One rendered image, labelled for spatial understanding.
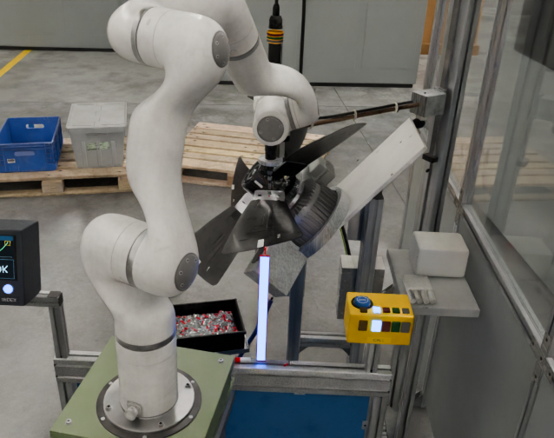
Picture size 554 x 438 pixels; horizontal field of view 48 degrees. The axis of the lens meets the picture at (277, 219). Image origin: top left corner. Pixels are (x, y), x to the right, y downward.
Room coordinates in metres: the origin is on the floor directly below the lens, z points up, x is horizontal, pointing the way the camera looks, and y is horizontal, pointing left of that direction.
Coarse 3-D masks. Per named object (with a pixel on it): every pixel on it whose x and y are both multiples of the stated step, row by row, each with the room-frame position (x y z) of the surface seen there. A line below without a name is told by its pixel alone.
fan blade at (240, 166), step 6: (240, 156) 2.06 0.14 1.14; (240, 162) 2.02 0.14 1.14; (240, 168) 1.99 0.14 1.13; (246, 168) 1.92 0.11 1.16; (234, 174) 2.04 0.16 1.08; (240, 174) 1.97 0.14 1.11; (234, 180) 2.02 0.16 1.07; (240, 180) 1.95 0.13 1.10; (234, 186) 2.01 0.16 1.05; (240, 186) 1.95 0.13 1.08; (234, 192) 1.99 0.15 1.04; (240, 192) 1.94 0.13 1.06; (246, 192) 1.90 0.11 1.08; (240, 198) 1.94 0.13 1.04; (234, 204) 1.97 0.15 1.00
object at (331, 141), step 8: (344, 128) 1.59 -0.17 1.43; (352, 128) 1.65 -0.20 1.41; (360, 128) 1.70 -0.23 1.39; (328, 136) 1.61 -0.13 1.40; (336, 136) 1.65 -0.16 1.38; (344, 136) 1.69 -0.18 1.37; (312, 144) 1.61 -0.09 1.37; (320, 144) 1.66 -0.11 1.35; (328, 144) 1.69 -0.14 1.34; (336, 144) 1.71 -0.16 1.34; (296, 152) 1.63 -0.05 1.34; (304, 152) 1.66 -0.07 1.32; (312, 152) 1.69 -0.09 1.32; (320, 152) 1.71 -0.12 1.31; (288, 160) 1.68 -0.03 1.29; (296, 160) 1.70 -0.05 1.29; (304, 160) 1.71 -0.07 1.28; (312, 160) 1.73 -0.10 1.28
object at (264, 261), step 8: (264, 264) 1.30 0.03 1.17; (264, 272) 1.30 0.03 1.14; (264, 280) 1.30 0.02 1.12; (264, 288) 1.30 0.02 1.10; (264, 296) 1.30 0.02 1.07; (264, 304) 1.30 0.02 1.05; (264, 312) 1.30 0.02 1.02; (264, 320) 1.30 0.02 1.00; (264, 328) 1.30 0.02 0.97; (264, 336) 1.30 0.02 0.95; (264, 344) 1.30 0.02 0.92; (264, 352) 1.30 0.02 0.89; (264, 360) 1.30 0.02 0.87
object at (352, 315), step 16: (352, 304) 1.28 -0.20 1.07; (384, 304) 1.29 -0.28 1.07; (400, 304) 1.29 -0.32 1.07; (352, 320) 1.24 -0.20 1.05; (368, 320) 1.24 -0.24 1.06; (384, 320) 1.24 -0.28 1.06; (400, 320) 1.24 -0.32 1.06; (352, 336) 1.24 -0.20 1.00; (368, 336) 1.24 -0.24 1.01; (384, 336) 1.24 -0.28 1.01; (400, 336) 1.24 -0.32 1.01
